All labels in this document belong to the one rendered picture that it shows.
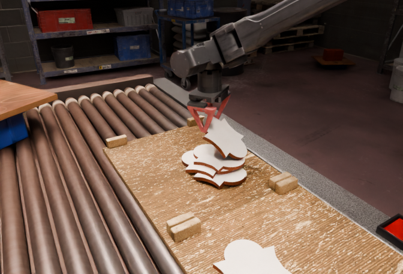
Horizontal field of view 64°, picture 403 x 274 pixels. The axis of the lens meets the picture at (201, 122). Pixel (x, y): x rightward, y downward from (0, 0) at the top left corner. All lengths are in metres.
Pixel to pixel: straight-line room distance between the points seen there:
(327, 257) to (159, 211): 0.34
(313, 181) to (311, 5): 0.46
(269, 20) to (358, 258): 0.46
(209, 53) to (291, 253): 0.42
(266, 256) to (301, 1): 0.45
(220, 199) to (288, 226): 0.16
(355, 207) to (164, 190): 0.44
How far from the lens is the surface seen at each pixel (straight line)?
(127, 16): 4.98
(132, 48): 5.09
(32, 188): 0.90
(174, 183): 0.80
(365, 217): 0.81
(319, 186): 0.87
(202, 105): 0.74
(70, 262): 0.69
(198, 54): 0.68
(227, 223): 0.69
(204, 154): 0.83
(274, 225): 0.70
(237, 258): 0.62
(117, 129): 1.13
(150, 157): 0.90
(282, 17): 0.63
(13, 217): 0.83
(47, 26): 4.79
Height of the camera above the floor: 1.40
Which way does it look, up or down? 26 degrees down
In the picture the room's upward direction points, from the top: straight up
